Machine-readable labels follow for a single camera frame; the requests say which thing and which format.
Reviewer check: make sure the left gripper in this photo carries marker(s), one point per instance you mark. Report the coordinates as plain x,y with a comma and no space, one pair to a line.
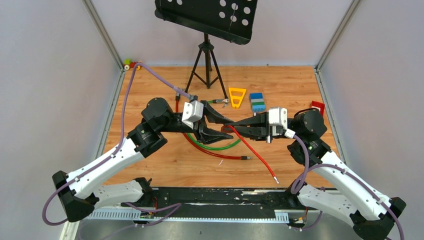
205,135

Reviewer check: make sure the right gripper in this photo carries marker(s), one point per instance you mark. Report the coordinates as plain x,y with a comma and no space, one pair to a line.
256,133

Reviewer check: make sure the red padlock with thin cable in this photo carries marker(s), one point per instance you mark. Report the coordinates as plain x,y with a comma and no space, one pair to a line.
255,154

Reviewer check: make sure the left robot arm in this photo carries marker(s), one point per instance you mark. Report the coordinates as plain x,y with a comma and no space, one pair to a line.
82,191

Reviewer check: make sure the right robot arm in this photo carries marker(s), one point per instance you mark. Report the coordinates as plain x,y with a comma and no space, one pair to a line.
326,182

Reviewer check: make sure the blue green stacked blocks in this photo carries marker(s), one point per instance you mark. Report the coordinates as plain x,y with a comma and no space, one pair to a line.
257,102

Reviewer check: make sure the yellow triangular plastic piece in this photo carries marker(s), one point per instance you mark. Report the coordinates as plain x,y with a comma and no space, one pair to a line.
236,96

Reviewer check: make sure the red window block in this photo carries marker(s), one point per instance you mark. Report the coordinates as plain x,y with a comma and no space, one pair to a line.
319,106

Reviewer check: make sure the toy car red green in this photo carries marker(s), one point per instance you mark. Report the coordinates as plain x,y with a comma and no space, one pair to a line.
129,64

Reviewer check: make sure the black music stand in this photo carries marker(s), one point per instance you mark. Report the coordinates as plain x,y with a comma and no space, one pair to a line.
230,20

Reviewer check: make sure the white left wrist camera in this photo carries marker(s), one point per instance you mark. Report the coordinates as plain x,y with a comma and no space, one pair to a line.
192,112

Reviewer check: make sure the green cable lock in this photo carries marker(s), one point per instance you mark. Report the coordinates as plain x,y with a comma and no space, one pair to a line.
225,102

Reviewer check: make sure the thick red cable lock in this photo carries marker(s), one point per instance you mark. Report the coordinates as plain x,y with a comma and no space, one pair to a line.
215,153

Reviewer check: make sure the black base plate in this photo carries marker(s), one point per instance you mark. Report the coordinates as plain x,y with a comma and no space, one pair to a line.
221,203

